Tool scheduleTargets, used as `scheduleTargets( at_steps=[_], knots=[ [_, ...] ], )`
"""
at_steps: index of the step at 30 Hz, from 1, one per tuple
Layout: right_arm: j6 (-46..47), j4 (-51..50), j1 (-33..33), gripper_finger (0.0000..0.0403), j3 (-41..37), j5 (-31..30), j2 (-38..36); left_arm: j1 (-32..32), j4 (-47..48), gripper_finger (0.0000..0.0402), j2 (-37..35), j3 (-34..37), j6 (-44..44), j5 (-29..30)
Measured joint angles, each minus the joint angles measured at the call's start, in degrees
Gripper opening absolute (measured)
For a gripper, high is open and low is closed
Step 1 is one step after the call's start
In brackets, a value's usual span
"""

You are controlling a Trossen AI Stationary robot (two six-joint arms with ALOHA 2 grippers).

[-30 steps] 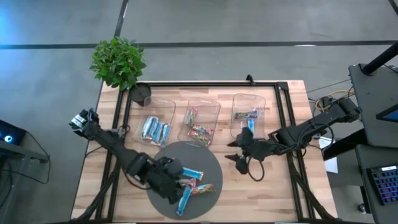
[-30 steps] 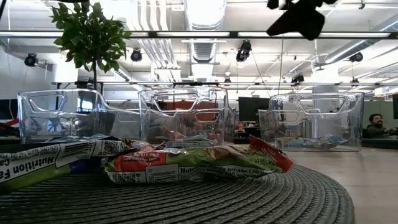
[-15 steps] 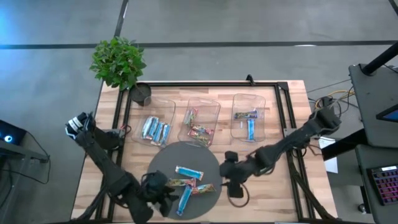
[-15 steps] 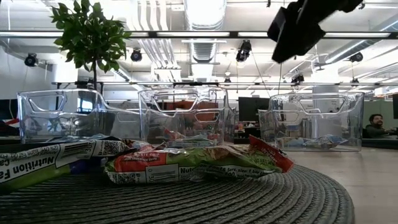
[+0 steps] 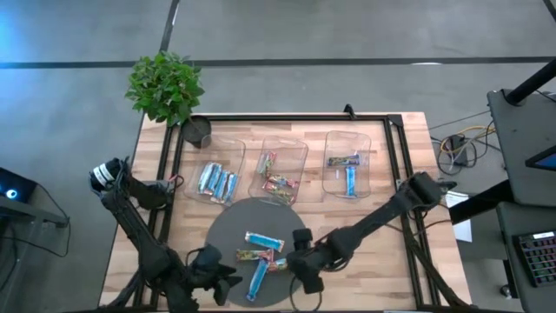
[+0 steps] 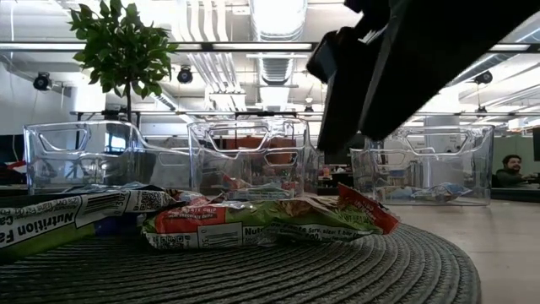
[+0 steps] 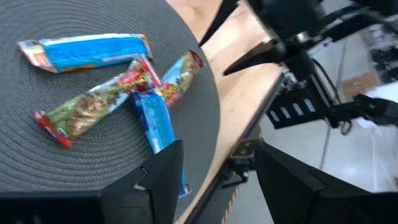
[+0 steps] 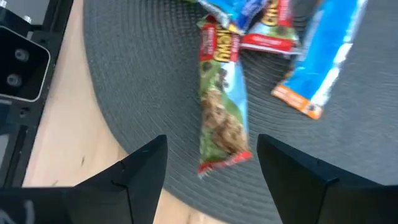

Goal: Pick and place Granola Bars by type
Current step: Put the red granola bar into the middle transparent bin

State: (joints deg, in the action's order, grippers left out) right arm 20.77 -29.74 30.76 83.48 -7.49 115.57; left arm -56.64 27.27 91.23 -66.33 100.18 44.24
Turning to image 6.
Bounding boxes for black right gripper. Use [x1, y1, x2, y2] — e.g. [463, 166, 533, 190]
[316, 0, 540, 154]

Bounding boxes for clear plastic bin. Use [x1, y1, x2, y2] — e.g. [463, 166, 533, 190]
[348, 124, 495, 207]
[186, 117, 321, 202]
[23, 120, 199, 196]

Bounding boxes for orange cabinet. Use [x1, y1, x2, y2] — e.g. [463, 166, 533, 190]
[221, 135, 299, 166]

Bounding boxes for person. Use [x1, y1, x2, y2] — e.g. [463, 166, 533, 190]
[494, 154, 535, 189]

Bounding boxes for white ceiling pipes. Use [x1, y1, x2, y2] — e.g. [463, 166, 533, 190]
[175, 0, 248, 111]

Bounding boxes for dark office desk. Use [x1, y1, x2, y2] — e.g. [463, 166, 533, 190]
[491, 185, 540, 203]

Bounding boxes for round grey woven placemat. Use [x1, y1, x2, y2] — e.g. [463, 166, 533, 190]
[0, 221, 483, 304]

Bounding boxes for green potted plant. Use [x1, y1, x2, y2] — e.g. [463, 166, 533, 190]
[68, 0, 181, 126]

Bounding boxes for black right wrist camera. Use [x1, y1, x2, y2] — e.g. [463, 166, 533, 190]
[305, 25, 368, 84]

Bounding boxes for silver ventilation duct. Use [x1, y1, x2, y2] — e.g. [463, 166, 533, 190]
[248, 0, 309, 111]

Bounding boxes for black horizontal rail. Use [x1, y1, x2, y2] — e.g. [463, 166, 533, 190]
[69, 109, 540, 120]

